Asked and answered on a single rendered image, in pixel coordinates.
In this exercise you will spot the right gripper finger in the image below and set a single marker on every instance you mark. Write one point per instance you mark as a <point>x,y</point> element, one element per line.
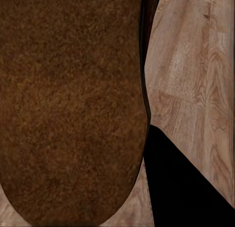
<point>180,195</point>

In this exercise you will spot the sandal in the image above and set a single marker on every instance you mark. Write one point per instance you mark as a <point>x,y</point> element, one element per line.
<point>74,109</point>

